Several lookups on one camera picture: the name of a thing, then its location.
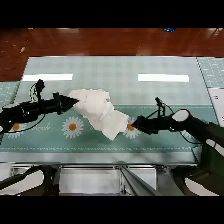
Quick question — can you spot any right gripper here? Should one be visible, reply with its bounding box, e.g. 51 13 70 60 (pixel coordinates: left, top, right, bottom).
131 115 160 136

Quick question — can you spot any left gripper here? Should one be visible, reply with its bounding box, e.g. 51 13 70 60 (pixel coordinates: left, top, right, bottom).
52 92 80 116

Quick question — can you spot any white garment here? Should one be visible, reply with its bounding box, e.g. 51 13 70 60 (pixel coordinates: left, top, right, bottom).
68 88 130 141

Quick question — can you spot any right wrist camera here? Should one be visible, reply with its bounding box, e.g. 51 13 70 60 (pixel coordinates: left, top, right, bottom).
154 96 168 118

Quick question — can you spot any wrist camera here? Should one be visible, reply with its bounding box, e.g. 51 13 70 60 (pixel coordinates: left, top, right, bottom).
30 78 46 102
154 96 168 118

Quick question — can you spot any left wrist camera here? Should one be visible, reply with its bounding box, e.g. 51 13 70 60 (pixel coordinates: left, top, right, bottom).
30 78 46 102

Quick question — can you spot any black cable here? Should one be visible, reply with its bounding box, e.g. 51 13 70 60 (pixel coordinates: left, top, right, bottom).
9 111 48 134
166 103 203 146

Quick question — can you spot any silver frame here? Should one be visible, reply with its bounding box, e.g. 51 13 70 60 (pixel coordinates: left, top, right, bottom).
9 162 178 197

